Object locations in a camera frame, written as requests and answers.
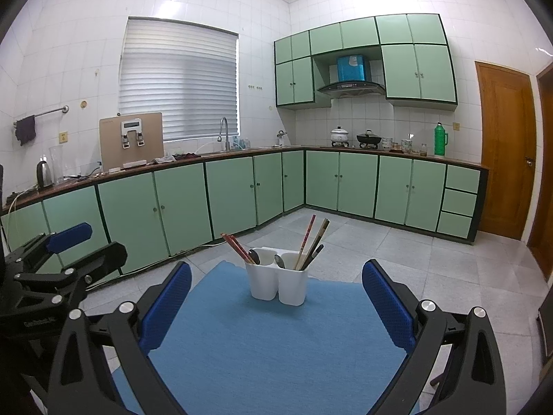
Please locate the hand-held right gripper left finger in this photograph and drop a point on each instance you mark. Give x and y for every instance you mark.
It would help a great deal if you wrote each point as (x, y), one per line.
(166, 311)

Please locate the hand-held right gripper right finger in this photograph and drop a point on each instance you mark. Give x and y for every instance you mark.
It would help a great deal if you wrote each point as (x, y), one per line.
(386, 307)

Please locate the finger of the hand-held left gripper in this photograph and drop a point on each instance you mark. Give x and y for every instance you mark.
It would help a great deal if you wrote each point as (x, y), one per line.
(71, 235)
(106, 259)

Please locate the red patterned chopstick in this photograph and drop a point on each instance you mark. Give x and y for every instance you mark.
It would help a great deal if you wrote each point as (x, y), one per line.
(235, 248)
(243, 248)

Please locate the tan wooden chopstick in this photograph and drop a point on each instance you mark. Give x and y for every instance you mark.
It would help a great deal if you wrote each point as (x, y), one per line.
(322, 235)

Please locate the dark brown chopstick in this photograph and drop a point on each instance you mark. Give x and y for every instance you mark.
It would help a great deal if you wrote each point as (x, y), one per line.
(313, 244)

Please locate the dark metal spoon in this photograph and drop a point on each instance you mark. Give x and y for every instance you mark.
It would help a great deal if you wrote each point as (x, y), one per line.
(280, 261)
(254, 256)

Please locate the reddish brown chopstick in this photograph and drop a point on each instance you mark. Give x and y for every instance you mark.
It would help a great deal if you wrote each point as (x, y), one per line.
(307, 237)

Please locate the white plastic utensil holder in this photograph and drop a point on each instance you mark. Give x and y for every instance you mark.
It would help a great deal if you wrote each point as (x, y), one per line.
(276, 283)

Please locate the steel electric kettle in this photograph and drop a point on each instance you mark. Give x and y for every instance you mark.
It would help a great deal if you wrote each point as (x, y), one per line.
(44, 174)

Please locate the clear glass pitcher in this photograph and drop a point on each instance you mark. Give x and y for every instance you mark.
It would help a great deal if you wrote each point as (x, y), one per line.
(58, 162)

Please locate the green base cabinets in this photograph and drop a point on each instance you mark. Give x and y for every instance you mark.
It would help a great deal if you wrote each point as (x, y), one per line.
(181, 207)

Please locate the blue mat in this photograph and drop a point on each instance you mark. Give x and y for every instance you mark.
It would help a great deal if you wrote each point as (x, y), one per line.
(259, 350)

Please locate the brown panel water purifier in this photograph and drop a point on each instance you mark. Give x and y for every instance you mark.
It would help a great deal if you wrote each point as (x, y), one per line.
(112, 142)

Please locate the dark hanging towel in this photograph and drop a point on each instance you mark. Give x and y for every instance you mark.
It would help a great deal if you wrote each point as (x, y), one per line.
(26, 130)

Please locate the crumpled cloth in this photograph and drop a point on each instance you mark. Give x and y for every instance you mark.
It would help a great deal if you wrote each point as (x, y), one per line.
(173, 158)

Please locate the metal towel bar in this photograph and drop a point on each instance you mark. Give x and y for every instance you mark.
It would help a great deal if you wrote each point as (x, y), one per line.
(49, 112)

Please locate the small glass jar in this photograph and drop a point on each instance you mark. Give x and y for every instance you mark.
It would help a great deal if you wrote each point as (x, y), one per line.
(423, 149)

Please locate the stacked bowls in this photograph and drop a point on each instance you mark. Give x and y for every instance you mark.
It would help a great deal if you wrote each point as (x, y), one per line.
(387, 144)

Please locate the black wok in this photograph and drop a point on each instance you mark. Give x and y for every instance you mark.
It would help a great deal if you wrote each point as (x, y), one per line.
(368, 138)

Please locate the metal faucet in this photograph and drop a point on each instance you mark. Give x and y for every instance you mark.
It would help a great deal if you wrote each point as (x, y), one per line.
(225, 136)

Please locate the green thermos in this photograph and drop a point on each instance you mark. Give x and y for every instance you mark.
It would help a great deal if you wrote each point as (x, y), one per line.
(440, 140)

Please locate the white lidded pot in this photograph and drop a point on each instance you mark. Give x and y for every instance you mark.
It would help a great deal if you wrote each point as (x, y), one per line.
(339, 135)

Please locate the clear bottles by faucet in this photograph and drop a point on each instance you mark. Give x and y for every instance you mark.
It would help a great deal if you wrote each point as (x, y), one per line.
(242, 142)

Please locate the white window blind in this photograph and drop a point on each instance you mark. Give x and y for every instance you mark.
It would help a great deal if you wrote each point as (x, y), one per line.
(177, 82)

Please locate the brown wooden door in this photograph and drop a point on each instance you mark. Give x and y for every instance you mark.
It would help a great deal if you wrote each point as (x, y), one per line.
(545, 173)
(505, 151)

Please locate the range hood with blue cover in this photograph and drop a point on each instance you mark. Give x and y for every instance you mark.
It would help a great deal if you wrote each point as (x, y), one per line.
(352, 69)

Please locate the green wall cabinets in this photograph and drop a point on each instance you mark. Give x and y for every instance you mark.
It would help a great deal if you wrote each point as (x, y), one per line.
(427, 69)

